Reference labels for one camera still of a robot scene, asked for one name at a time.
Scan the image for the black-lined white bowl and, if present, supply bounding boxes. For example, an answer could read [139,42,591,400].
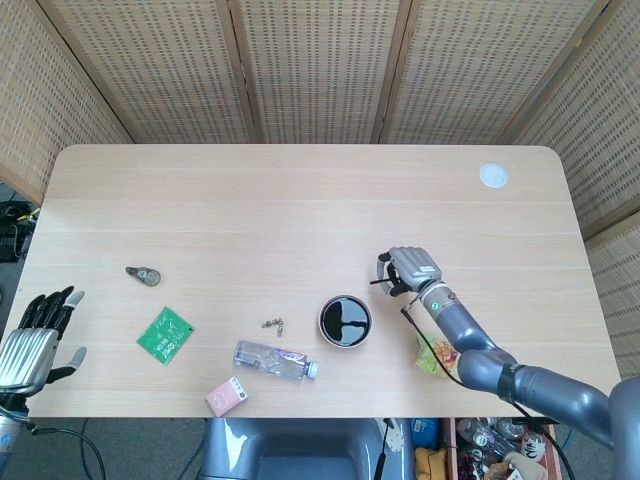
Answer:
[318,294,374,350]

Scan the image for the black floor cable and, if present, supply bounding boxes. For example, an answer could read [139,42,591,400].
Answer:
[29,423,107,480]

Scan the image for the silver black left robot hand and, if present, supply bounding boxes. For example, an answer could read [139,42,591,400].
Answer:
[0,285,89,396]

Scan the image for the woven wooden folding screen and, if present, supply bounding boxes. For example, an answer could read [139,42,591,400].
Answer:
[0,0,640,384]

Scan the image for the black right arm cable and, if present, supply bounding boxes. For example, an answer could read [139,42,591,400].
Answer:
[402,304,576,480]

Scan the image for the clear plastic water bottle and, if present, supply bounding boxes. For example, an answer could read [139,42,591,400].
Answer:
[232,339,321,384]

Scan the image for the black equipment on floor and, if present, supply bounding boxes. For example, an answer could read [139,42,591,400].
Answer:
[0,199,41,262]

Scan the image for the green tea sachet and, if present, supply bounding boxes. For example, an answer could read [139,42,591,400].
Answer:
[136,306,196,367]

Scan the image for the red crate of clutter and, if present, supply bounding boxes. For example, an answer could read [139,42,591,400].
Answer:
[442,415,561,480]

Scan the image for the green snack bag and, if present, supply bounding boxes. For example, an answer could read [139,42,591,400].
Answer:
[412,333,464,379]

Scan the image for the pink paper box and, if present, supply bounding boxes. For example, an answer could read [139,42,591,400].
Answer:
[205,376,250,417]

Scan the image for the grey robot torso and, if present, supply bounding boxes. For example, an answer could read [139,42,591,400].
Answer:
[199,417,416,480]

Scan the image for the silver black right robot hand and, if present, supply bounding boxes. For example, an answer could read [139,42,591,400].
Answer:
[375,245,444,297]

